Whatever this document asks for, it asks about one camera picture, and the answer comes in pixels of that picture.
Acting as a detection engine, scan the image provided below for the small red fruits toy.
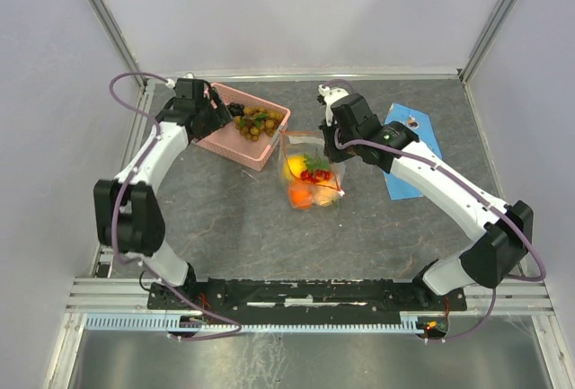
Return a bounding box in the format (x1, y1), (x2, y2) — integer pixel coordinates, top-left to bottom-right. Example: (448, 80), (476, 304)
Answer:
(300, 154), (332, 183)

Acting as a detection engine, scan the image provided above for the clear zip top bag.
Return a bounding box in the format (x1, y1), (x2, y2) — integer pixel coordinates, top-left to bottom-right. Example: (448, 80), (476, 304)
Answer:
(279, 131), (345, 210)

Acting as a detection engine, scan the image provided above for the yellow orange peach toy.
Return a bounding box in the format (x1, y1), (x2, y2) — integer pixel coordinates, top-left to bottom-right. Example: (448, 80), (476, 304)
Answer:
(312, 186), (340, 207)

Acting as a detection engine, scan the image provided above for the yellow lemon toy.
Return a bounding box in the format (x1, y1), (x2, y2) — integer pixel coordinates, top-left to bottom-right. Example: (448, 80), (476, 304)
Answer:
(283, 154), (307, 181)

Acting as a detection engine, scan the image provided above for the orange persimmon toy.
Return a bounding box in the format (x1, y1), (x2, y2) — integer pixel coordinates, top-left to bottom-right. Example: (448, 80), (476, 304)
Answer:
(288, 182), (314, 210)

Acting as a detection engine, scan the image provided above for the dark grape bunch toy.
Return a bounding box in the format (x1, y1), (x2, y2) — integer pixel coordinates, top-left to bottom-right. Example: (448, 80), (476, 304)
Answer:
(227, 102), (245, 117)

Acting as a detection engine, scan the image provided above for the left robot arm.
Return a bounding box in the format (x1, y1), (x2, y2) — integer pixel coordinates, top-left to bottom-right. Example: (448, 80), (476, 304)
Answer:
(93, 77), (233, 308)

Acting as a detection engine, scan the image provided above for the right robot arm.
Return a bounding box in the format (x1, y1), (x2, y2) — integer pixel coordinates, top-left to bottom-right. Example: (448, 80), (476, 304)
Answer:
(318, 87), (534, 309)

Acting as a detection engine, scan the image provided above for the pink plastic basket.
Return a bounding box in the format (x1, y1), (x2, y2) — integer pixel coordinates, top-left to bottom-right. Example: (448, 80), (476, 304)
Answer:
(197, 84), (291, 172)

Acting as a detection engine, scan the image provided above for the green longan bunch toy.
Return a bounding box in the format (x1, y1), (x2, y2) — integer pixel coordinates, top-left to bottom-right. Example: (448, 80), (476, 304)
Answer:
(234, 107), (285, 142)

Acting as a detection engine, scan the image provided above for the blue cartoon cloth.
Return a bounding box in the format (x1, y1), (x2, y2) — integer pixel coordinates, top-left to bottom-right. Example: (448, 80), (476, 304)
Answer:
(384, 103), (442, 201)

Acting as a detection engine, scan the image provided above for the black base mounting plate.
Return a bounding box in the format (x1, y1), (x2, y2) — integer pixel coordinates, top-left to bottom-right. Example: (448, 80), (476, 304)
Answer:
(146, 277), (468, 325)

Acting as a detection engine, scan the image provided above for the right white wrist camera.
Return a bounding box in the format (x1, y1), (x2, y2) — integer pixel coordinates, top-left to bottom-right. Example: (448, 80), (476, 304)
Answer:
(317, 83), (355, 106)

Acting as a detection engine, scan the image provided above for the light blue cable duct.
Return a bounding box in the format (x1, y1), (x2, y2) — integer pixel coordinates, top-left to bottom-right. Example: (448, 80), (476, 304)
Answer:
(84, 313), (423, 335)

